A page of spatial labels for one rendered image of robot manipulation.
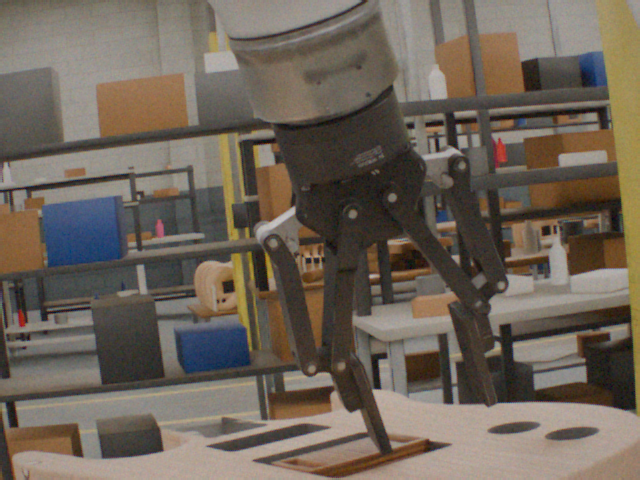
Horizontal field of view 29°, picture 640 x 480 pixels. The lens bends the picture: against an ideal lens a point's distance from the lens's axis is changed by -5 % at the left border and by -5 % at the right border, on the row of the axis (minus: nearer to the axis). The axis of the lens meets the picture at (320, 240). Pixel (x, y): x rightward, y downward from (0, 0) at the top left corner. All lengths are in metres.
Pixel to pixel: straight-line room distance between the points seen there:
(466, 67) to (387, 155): 4.80
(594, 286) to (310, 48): 3.99
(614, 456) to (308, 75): 0.29
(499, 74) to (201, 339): 1.71
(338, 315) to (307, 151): 0.11
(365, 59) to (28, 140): 4.87
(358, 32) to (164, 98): 4.72
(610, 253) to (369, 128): 5.07
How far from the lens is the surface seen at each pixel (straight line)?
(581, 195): 5.69
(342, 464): 0.83
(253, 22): 0.70
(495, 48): 5.57
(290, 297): 0.77
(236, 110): 5.46
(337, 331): 0.79
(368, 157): 0.73
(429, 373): 6.75
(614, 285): 4.64
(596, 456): 0.77
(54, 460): 0.94
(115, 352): 5.44
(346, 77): 0.71
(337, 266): 0.77
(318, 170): 0.73
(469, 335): 0.82
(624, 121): 1.96
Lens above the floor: 1.44
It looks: 3 degrees down
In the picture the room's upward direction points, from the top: 6 degrees counter-clockwise
